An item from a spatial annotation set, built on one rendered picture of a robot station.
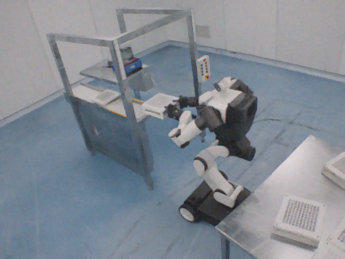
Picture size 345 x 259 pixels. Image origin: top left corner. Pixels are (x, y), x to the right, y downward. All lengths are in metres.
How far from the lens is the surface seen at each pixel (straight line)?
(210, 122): 1.75
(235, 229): 1.62
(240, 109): 1.80
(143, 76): 2.55
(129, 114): 2.46
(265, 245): 1.57
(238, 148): 2.05
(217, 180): 2.48
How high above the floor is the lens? 2.18
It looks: 35 degrees down
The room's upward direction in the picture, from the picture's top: 9 degrees counter-clockwise
